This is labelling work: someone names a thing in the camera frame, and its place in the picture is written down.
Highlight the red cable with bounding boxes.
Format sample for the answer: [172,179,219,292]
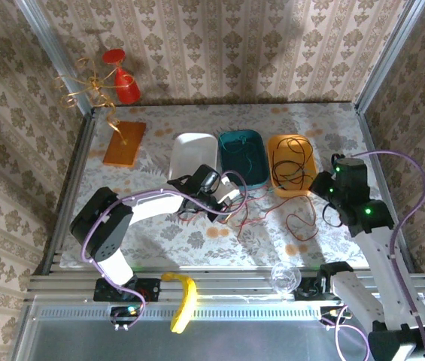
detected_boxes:
[230,187,287,242]
[268,193,320,241]

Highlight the white plastic tray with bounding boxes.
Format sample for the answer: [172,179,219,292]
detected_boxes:
[169,132,219,181]

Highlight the orange plastic tray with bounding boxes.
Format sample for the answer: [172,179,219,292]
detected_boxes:
[267,134,317,199]

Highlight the coloured cables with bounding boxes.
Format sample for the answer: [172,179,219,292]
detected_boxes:
[273,161,315,190]

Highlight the teal plastic tray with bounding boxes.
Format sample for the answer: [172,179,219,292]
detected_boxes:
[217,129,268,189]

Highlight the green cable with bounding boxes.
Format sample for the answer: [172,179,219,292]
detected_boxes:
[222,134,259,166]
[230,144,260,182]

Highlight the floral tablecloth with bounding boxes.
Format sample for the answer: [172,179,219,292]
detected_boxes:
[61,103,403,270]

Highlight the orange wooden board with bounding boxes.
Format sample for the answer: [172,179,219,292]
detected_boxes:
[102,120,147,166]

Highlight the yellow banana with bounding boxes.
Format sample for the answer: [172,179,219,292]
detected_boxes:
[161,272,198,334]

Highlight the clear plastic cup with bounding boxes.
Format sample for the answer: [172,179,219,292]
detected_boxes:
[271,262,302,293]

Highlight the red wine glass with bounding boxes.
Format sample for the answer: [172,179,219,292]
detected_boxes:
[102,48,143,105]

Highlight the small electronics board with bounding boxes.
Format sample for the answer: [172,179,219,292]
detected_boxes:
[109,305,142,332]
[320,306,352,331]

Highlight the grey metal cabinet top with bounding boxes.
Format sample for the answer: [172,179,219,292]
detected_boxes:
[11,295,425,361]

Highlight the gold curly ribbon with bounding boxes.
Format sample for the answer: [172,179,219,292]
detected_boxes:
[53,56,129,146]

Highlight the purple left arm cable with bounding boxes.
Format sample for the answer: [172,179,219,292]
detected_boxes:
[81,171,249,328]

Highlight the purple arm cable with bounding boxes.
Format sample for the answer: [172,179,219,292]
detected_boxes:
[81,171,249,328]
[334,150,425,361]

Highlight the aluminium side rail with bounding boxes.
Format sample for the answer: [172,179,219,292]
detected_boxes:
[354,107,423,274]
[41,108,99,274]

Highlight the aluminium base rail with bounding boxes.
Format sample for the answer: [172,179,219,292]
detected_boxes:
[23,268,425,302]

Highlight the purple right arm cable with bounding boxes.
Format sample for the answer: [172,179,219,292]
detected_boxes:
[334,150,425,361]

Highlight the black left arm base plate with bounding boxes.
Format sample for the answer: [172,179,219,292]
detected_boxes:
[93,277,161,302]

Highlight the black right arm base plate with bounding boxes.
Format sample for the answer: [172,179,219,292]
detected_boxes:
[293,276,348,301]

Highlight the aluminium frame post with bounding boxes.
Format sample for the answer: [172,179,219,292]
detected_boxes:
[14,0,96,114]
[354,0,425,114]

